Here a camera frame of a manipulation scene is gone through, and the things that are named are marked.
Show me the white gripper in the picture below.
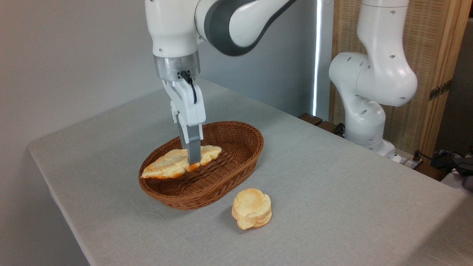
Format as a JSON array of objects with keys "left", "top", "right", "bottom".
[{"left": 163, "top": 79, "right": 207, "bottom": 166}]

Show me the long braided bread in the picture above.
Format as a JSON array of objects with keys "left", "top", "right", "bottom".
[{"left": 141, "top": 145, "right": 223, "bottom": 180}]

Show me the round stacked bread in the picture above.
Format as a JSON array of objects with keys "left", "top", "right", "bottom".
[{"left": 231, "top": 188, "right": 273, "bottom": 231}]

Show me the brown wicker basket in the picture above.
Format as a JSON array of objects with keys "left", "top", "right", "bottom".
[{"left": 139, "top": 121, "right": 265, "bottom": 211}]

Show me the dark wooden slat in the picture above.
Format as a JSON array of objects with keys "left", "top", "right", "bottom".
[
  {"left": 317, "top": 121, "right": 339, "bottom": 134},
  {"left": 298, "top": 113, "right": 324, "bottom": 126}
]

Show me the grey tablecloth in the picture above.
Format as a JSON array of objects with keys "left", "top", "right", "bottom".
[{"left": 28, "top": 78, "right": 473, "bottom": 266}]

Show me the white power strip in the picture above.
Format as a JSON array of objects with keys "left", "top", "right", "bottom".
[{"left": 392, "top": 153, "right": 424, "bottom": 170}]

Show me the metal screen hinge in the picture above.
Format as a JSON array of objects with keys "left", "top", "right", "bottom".
[{"left": 429, "top": 79, "right": 452, "bottom": 101}]

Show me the woven wooden folding screen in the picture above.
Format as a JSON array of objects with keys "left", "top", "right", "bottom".
[{"left": 329, "top": 0, "right": 473, "bottom": 156}]

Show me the dark grey bag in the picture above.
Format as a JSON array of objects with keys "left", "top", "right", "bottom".
[{"left": 434, "top": 149, "right": 473, "bottom": 192}]

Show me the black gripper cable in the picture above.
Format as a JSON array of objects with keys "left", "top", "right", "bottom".
[{"left": 180, "top": 71, "right": 198, "bottom": 105}]

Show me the black power cable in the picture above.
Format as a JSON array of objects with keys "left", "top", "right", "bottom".
[{"left": 421, "top": 153, "right": 473, "bottom": 167}]

